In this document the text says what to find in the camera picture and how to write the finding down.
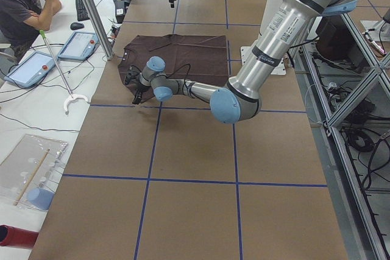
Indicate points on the red cylinder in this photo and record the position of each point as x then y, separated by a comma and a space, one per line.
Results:
17, 237

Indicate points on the black box white label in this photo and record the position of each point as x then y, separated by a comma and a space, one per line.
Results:
120, 11

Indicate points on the dark brown t-shirt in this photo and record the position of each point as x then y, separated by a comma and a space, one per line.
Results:
195, 58

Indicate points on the black keyboard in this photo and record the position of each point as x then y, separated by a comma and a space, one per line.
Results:
81, 11

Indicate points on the seated man grey shirt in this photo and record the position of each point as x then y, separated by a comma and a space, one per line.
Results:
22, 20

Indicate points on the aluminium side frame rail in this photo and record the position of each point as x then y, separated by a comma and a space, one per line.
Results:
346, 60

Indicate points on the blue teach pendant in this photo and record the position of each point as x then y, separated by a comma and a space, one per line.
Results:
79, 47
31, 71

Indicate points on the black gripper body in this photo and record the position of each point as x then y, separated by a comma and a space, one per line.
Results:
141, 89

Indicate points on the clear plastic bag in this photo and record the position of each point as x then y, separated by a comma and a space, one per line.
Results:
35, 162

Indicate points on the far blue teach pendant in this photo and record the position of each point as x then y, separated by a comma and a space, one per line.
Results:
79, 47

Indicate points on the black computer mouse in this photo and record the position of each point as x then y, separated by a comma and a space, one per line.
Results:
76, 26

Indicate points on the aluminium frame post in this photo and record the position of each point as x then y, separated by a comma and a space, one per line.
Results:
99, 28

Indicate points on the light blue cup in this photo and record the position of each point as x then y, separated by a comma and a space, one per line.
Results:
40, 198

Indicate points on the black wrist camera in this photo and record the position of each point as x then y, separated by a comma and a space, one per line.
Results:
131, 75

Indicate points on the near blue teach pendant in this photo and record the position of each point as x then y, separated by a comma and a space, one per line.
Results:
31, 71

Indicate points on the white reacher grabber stick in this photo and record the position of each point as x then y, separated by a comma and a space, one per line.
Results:
72, 96

